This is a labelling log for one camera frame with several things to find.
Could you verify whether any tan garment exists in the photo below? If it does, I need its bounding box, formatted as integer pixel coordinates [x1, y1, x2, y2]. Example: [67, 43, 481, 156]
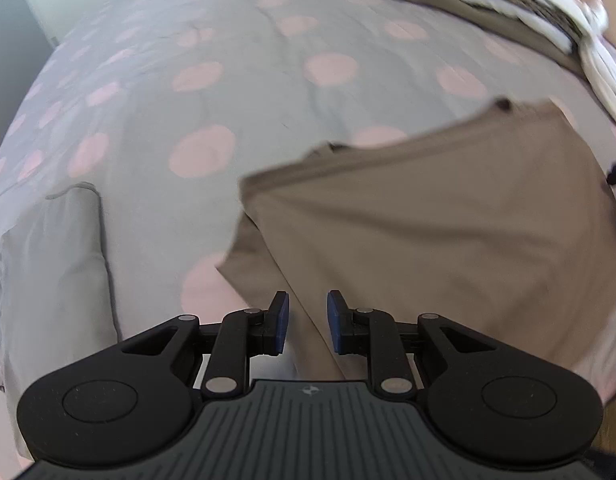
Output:
[215, 97, 616, 401]
[383, 0, 591, 78]

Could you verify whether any bed with pink-dotted grey sheet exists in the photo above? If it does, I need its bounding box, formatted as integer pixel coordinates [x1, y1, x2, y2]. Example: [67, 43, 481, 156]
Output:
[0, 0, 616, 466]

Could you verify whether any pile of folded clothes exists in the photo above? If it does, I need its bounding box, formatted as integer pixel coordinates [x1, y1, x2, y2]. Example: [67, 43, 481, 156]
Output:
[445, 0, 616, 133]

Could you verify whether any folded tan garment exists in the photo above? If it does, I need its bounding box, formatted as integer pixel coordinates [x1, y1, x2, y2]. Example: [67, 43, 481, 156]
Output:
[383, 0, 591, 78]

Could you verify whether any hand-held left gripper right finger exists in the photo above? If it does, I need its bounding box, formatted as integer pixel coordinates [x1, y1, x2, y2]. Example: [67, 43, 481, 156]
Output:
[326, 289, 500, 397]

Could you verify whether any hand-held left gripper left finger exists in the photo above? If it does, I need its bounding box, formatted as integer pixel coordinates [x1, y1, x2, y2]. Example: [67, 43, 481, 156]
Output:
[119, 290, 292, 397]

